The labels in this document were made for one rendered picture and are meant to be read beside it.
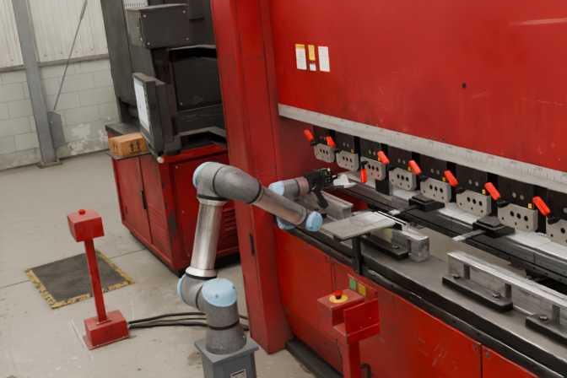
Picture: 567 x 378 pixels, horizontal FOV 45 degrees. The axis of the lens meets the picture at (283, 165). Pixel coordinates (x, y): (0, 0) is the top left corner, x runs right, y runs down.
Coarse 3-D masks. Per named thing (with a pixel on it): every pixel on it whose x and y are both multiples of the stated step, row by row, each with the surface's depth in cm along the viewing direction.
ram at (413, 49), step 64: (320, 0) 298; (384, 0) 258; (448, 0) 227; (512, 0) 203; (384, 64) 266; (448, 64) 233; (512, 64) 208; (384, 128) 275; (448, 128) 240; (512, 128) 213
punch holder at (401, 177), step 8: (392, 152) 273; (400, 152) 268; (408, 152) 263; (392, 160) 274; (400, 160) 269; (408, 160) 264; (416, 160) 264; (400, 168) 270; (392, 176) 276; (400, 176) 271; (408, 176) 266; (416, 176) 266; (392, 184) 277; (400, 184) 272; (408, 184) 267; (416, 184) 267
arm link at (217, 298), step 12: (204, 288) 239; (216, 288) 239; (228, 288) 239; (204, 300) 239; (216, 300) 236; (228, 300) 237; (204, 312) 242; (216, 312) 237; (228, 312) 237; (216, 324) 238; (228, 324) 238
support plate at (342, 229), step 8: (360, 216) 296; (328, 224) 290; (336, 224) 289; (344, 224) 288; (352, 224) 287; (376, 224) 284; (384, 224) 284; (392, 224) 285; (328, 232) 284; (336, 232) 280; (344, 232) 279; (352, 232) 279; (360, 232) 278
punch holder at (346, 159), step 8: (336, 136) 309; (344, 136) 303; (352, 136) 297; (336, 144) 311; (344, 144) 304; (352, 144) 298; (344, 152) 305; (360, 152) 300; (344, 160) 306; (352, 160) 301; (360, 160) 301; (352, 168) 302; (360, 168) 302
